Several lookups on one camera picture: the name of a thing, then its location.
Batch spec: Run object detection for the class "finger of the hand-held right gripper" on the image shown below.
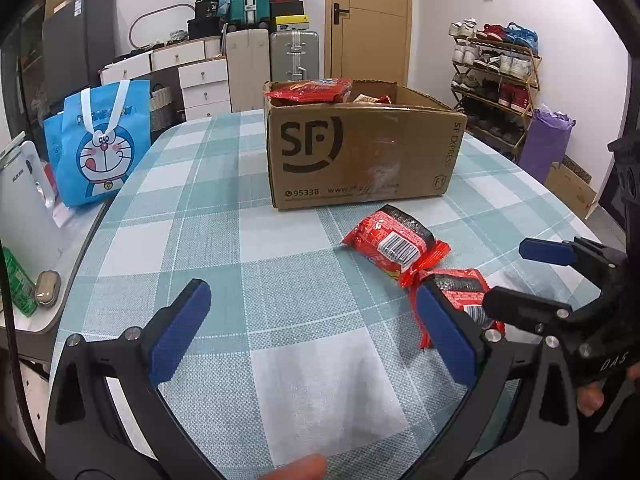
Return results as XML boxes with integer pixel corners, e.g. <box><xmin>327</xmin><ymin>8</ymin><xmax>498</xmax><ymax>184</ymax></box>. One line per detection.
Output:
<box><xmin>519</xmin><ymin>236</ymin><xmax>631</xmax><ymax>281</ymax></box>
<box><xmin>482</xmin><ymin>285</ymin><xmax>586</xmax><ymax>333</ymax></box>

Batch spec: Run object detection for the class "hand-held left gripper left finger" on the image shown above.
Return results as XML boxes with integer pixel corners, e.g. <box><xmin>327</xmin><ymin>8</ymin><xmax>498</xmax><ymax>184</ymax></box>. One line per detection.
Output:
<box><xmin>45</xmin><ymin>277</ymin><xmax>226</xmax><ymax>480</ymax></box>

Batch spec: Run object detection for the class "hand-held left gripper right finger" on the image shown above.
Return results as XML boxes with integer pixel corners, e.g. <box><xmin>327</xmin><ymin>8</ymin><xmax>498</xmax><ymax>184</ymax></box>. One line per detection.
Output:
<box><xmin>415</xmin><ymin>282</ymin><xmax>581</xmax><ymax>480</ymax></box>

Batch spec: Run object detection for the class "red black snack packet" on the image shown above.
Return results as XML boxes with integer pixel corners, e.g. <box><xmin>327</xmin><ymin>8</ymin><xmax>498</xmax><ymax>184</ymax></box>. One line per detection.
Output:
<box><xmin>410</xmin><ymin>267</ymin><xmax>507</xmax><ymax>351</ymax></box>
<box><xmin>341</xmin><ymin>204</ymin><xmax>451</xmax><ymax>288</ymax></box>

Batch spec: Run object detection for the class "brown cardboard box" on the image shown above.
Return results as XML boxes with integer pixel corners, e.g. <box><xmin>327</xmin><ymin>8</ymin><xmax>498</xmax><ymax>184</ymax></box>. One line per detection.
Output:
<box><xmin>263</xmin><ymin>79</ymin><xmax>468</xmax><ymax>211</ymax></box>

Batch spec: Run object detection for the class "red biscuit packet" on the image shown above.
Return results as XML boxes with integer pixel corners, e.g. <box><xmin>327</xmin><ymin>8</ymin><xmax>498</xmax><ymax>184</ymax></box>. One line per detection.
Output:
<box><xmin>265</xmin><ymin>77</ymin><xmax>355</xmax><ymax>107</ymax></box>

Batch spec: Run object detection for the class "person's right hand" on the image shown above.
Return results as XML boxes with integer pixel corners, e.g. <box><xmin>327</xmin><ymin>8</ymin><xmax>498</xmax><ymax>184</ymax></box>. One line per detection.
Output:
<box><xmin>575</xmin><ymin>364</ymin><xmax>640</xmax><ymax>417</ymax></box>

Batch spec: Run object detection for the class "person's left hand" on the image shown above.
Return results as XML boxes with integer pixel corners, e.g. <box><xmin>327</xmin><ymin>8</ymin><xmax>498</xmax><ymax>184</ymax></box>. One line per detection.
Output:
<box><xmin>260</xmin><ymin>454</ymin><xmax>328</xmax><ymax>480</ymax></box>

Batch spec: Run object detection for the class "small cardboard box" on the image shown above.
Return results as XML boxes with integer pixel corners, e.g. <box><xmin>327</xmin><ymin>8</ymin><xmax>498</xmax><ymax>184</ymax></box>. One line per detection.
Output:
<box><xmin>544</xmin><ymin>155</ymin><xmax>598</xmax><ymax>220</ymax></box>

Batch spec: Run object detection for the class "purple bag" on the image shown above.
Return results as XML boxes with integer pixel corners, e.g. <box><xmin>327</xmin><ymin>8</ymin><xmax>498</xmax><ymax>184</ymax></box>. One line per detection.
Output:
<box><xmin>519</xmin><ymin>105</ymin><xmax>576</xmax><ymax>186</ymax></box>

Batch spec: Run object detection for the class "beige computer mouse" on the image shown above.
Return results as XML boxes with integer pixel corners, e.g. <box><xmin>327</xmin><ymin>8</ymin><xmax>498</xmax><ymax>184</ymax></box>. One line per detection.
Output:
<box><xmin>34</xmin><ymin>270</ymin><xmax>62</xmax><ymax>307</ymax></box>

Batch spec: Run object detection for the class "white side table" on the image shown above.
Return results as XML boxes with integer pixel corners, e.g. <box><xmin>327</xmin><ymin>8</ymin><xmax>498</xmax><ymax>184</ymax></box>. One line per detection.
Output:
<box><xmin>0</xmin><ymin>195</ymin><xmax>112</xmax><ymax>361</ymax></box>

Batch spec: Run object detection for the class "green packet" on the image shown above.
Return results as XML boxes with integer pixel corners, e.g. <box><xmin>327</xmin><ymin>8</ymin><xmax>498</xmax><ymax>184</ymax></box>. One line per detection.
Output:
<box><xmin>1</xmin><ymin>246</ymin><xmax>39</xmax><ymax>317</ymax></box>

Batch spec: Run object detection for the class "wooden shoe rack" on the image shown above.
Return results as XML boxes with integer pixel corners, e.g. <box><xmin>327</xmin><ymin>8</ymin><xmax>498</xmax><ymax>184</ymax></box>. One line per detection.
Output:
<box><xmin>450</xmin><ymin>20</ymin><xmax>543</xmax><ymax>153</ymax></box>

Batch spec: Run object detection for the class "group of shoes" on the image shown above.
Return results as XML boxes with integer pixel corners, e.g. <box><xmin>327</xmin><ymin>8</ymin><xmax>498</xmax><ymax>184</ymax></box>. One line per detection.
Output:
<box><xmin>449</xmin><ymin>18</ymin><xmax>540</xmax><ymax>136</ymax></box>

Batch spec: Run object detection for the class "blue cartoon tote bag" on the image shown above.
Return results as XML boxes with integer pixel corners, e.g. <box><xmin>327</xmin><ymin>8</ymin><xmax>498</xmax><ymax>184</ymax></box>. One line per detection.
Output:
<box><xmin>42</xmin><ymin>79</ymin><xmax>152</xmax><ymax>208</ymax></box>

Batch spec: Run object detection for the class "white appliance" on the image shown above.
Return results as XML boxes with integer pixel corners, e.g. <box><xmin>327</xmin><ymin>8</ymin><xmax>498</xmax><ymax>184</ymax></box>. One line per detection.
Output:
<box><xmin>0</xmin><ymin>132</ymin><xmax>62</xmax><ymax>271</ymax></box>

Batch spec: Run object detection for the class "wicker basket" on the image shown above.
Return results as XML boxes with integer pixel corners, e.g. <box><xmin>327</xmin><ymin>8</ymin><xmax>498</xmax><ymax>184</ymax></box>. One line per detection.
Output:
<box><xmin>149</xmin><ymin>86</ymin><xmax>173</xmax><ymax>131</ymax></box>

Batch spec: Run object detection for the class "white drawer cabinet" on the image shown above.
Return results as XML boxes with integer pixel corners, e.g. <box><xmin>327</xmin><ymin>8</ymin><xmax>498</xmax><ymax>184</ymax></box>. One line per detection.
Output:
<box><xmin>99</xmin><ymin>37</ymin><xmax>232</xmax><ymax>121</ymax></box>

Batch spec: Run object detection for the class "beige suitcase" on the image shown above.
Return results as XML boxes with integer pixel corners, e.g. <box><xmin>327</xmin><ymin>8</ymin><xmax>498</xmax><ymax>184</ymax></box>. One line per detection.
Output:
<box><xmin>226</xmin><ymin>29</ymin><xmax>271</xmax><ymax>113</ymax></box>

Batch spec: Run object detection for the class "wooden door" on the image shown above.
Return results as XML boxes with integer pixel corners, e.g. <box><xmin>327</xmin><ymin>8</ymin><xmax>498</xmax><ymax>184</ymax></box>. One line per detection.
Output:
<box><xmin>324</xmin><ymin>0</ymin><xmax>413</xmax><ymax>88</ymax></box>

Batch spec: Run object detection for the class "silver suitcase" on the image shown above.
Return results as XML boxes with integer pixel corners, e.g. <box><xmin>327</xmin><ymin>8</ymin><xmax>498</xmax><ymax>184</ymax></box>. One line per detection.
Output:
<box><xmin>270</xmin><ymin>30</ymin><xmax>321</xmax><ymax>83</ymax></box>

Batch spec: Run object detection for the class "grey curved hoop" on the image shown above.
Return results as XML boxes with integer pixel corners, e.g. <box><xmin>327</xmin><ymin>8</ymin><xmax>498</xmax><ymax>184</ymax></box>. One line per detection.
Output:
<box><xmin>128</xmin><ymin>2</ymin><xmax>196</xmax><ymax>48</ymax></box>

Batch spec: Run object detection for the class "dark grey refrigerator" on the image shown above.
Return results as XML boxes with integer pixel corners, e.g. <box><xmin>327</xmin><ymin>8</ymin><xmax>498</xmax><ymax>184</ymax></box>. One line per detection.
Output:
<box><xmin>42</xmin><ymin>0</ymin><xmax>117</xmax><ymax>93</ymax></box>

